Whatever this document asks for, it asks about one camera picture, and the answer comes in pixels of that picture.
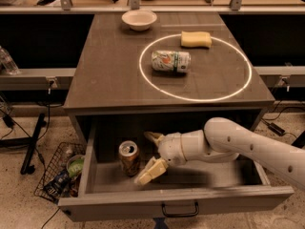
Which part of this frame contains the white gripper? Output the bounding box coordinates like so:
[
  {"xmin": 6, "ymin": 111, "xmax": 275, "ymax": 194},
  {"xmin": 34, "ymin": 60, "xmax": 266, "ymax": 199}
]
[{"xmin": 134, "ymin": 132, "xmax": 186, "ymax": 185}]

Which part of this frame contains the orange soda can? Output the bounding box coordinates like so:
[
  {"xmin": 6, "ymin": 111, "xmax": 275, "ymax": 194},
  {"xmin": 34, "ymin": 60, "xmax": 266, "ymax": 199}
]
[{"xmin": 118, "ymin": 140, "xmax": 140, "ymax": 177}]

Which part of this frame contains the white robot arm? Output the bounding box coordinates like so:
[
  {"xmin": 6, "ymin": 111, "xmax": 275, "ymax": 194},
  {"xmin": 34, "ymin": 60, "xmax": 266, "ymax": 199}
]
[{"xmin": 135, "ymin": 117, "xmax": 305, "ymax": 190}]

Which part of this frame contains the open grey top drawer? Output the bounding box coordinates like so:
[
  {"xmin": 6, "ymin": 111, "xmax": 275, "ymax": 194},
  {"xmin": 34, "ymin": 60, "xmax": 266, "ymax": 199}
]
[{"xmin": 59, "ymin": 114, "xmax": 294, "ymax": 221}]

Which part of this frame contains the green white soda can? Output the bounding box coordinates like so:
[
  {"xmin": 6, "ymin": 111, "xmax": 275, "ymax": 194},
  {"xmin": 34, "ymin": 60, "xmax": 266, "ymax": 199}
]
[{"xmin": 152, "ymin": 51, "xmax": 191, "ymax": 73}]

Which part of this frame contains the green lidded cup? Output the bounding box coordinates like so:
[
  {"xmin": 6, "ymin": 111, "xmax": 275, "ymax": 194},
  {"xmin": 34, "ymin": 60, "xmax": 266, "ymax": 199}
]
[{"xmin": 67, "ymin": 155, "xmax": 84, "ymax": 178}]

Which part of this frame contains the dark blue snack bag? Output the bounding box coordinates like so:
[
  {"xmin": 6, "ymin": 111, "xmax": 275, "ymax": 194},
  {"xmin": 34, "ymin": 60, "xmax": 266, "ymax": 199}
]
[{"xmin": 43, "ymin": 170, "xmax": 70, "ymax": 198}]

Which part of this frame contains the yellow sponge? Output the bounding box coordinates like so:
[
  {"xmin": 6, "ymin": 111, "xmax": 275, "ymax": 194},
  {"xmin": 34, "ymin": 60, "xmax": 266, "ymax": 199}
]
[{"xmin": 181, "ymin": 31, "xmax": 212, "ymax": 48}]

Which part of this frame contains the black power adapter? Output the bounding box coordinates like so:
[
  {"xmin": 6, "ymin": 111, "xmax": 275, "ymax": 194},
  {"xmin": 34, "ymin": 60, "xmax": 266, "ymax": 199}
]
[{"xmin": 268, "ymin": 123, "xmax": 285, "ymax": 136}]

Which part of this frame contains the black table leg stand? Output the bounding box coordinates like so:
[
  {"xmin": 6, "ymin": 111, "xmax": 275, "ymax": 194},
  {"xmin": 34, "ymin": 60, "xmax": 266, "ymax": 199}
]
[{"xmin": 0, "ymin": 114, "xmax": 46, "ymax": 175}]

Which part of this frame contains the white bowl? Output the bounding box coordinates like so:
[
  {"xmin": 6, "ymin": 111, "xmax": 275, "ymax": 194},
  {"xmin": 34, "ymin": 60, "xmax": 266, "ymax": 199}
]
[{"xmin": 122, "ymin": 10, "xmax": 157, "ymax": 31}]

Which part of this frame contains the clear plastic bottle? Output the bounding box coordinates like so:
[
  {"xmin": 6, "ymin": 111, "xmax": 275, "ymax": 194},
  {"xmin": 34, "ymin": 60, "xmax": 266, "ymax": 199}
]
[{"xmin": 0, "ymin": 46, "xmax": 19, "ymax": 75}]

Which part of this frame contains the black drawer handle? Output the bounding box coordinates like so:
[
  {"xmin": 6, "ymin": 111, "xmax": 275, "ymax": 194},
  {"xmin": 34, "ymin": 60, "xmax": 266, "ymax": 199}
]
[{"xmin": 161, "ymin": 202, "xmax": 199, "ymax": 218}]

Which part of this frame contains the black wire basket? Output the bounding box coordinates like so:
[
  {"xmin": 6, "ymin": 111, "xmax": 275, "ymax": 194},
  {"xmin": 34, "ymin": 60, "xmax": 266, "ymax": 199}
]
[{"xmin": 34, "ymin": 142, "xmax": 85, "ymax": 203}]

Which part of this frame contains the grey metal rail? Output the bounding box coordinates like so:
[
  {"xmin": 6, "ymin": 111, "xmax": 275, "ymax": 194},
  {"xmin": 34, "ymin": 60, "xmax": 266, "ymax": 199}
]
[{"xmin": 0, "ymin": 68, "xmax": 75, "ymax": 91}]

